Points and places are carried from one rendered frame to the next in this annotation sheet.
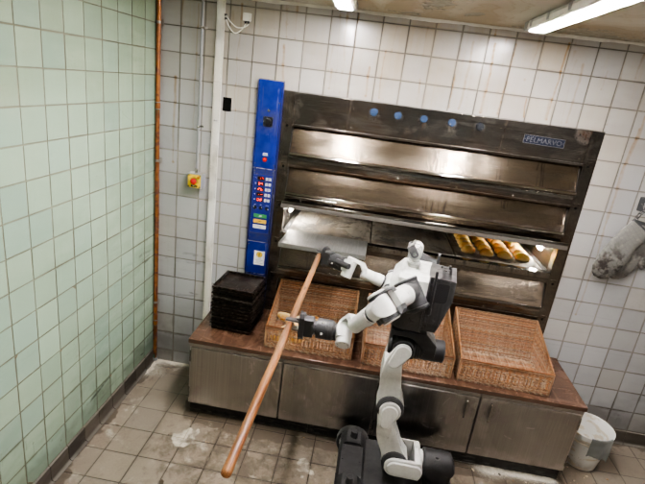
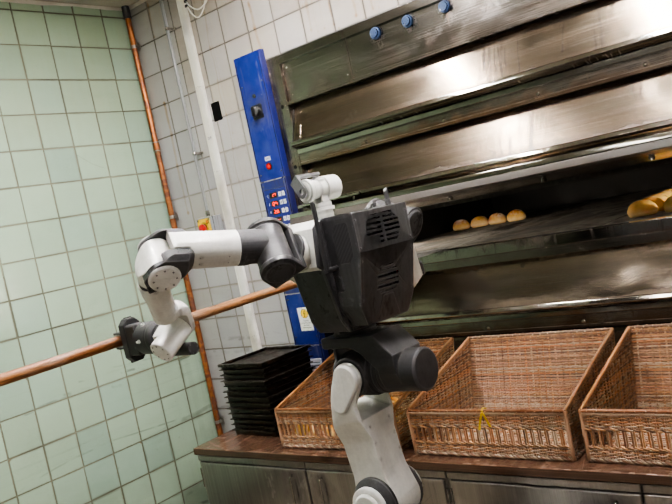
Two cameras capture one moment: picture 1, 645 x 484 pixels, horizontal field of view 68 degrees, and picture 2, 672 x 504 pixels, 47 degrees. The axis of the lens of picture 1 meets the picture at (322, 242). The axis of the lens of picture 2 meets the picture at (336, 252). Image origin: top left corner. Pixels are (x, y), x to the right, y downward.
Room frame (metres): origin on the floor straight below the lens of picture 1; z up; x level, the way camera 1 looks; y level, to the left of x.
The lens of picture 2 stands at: (0.46, -1.66, 1.41)
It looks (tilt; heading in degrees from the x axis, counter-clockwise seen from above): 3 degrees down; 35
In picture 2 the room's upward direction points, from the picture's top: 12 degrees counter-clockwise
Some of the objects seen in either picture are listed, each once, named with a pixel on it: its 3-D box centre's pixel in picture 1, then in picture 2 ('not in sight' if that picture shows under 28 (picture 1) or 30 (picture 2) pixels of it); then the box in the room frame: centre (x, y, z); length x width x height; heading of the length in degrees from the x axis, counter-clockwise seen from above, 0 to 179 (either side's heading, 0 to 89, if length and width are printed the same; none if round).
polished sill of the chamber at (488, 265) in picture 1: (412, 254); (518, 244); (3.06, -0.61, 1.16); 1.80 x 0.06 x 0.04; 85
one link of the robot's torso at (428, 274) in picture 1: (420, 293); (350, 263); (2.15, -0.51, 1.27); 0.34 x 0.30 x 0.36; 167
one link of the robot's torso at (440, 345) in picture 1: (417, 342); (381, 359); (2.16, -0.54, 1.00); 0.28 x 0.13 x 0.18; 85
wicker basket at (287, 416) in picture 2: (314, 317); (367, 391); (2.82, -0.01, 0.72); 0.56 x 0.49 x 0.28; 86
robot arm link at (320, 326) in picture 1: (312, 326); (142, 338); (1.83, -0.01, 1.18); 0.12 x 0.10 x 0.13; 84
